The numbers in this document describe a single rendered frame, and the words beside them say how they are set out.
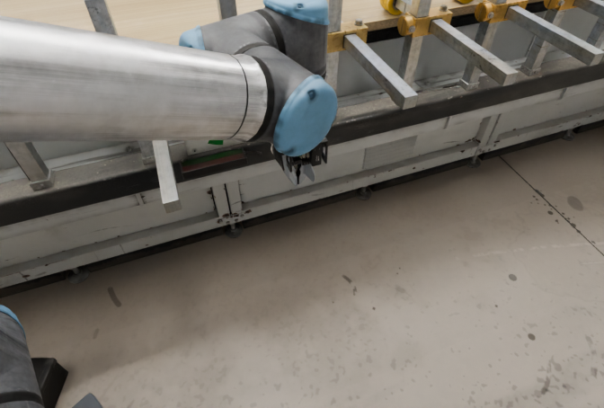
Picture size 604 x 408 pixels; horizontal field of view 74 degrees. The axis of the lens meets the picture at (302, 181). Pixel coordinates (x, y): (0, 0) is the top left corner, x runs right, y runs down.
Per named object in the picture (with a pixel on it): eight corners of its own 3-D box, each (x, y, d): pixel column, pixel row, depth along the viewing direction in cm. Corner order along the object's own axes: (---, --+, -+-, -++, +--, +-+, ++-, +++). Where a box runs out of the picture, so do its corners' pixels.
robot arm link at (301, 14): (245, -9, 55) (303, -24, 59) (253, 73, 64) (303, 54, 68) (285, 13, 50) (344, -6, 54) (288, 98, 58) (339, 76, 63)
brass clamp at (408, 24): (449, 31, 108) (455, 13, 104) (406, 39, 105) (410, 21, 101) (436, 22, 112) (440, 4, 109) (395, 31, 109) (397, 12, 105)
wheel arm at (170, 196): (183, 212, 79) (179, 198, 76) (166, 217, 78) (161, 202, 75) (159, 96, 107) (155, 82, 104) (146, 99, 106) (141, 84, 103)
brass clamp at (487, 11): (523, 18, 114) (530, 0, 111) (484, 25, 111) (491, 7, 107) (508, 10, 118) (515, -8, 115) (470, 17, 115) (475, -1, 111)
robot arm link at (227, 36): (206, 57, 44) (296, 27, 49) (163, 21, 50) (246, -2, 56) (218, 125, 51) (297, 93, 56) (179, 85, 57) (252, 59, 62)
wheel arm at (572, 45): (599, 64, 94) (608, 49, 92) (588, 66, 93) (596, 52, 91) (467, -10, 127) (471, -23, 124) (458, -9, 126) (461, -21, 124)
